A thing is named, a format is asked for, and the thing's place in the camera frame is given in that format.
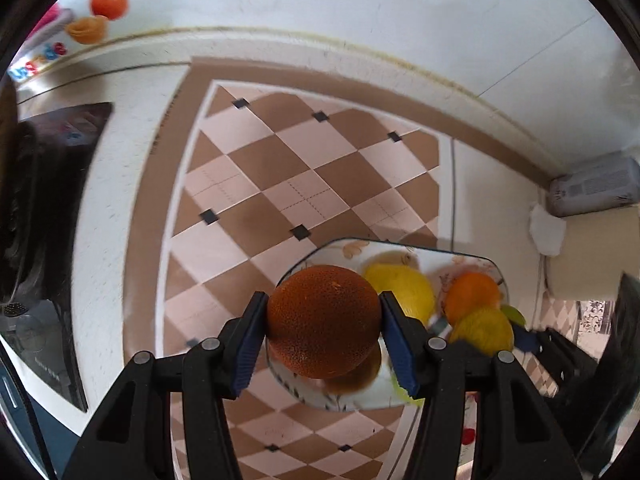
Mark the bright orange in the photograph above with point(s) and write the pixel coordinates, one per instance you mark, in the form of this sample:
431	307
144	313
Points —
472	292

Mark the brown-green round fruit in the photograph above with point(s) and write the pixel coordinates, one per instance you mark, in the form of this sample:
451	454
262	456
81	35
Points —
357	375

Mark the black glass gas stove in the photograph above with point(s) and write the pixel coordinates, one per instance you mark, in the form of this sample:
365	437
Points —
75	150

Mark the colourful cartoon wall sticker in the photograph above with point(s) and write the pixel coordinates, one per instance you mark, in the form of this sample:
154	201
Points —
40	60

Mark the dark red-brown orange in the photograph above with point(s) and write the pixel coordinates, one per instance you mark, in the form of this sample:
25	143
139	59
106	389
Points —
322	320

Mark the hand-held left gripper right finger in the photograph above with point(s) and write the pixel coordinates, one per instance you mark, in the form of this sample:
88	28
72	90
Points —
400	345

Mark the red tomato wall sticker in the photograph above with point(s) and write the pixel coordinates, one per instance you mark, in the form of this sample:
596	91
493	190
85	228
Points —
107	2

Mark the grey labelled packet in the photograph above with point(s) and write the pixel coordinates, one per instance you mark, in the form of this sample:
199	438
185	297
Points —
595	185

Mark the red cherry tomato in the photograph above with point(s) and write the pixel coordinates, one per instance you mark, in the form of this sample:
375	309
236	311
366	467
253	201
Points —
467	435

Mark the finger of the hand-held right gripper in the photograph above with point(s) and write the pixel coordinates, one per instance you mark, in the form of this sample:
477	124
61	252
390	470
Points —
525	341

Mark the yellow lemon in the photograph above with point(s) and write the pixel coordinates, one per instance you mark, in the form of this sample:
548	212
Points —
482	330
400	285

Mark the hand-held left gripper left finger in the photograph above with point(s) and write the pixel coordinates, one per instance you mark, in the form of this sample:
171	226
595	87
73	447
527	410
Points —
250	342

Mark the crumpled white tissue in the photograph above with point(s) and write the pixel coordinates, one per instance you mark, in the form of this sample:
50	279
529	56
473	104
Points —
547	230

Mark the blue kitchen cabinet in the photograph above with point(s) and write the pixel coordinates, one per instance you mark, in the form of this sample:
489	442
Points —
10	395

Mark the green citrus fruit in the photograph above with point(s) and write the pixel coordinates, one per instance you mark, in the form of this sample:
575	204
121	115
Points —
514	314
393	386

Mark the floral oval plate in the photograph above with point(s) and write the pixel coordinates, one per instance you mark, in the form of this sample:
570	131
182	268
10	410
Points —
350	402

